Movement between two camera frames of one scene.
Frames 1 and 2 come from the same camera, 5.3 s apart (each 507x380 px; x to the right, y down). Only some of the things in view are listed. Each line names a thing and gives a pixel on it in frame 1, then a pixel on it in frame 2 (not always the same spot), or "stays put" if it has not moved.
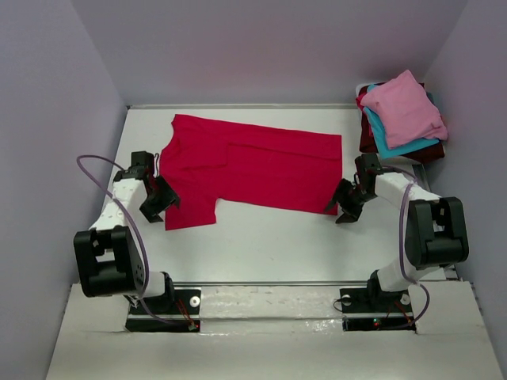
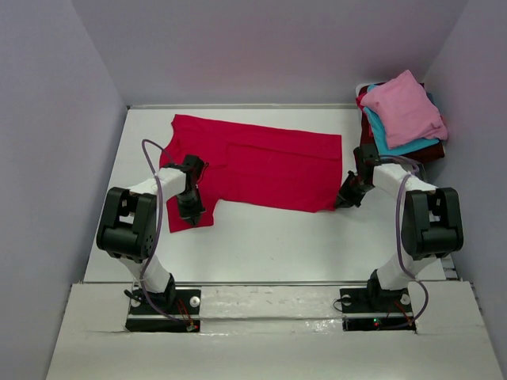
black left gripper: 168,197 -> 192,213
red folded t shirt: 359,100 stays put
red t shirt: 202,162 stays put
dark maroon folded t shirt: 367,142 stays put
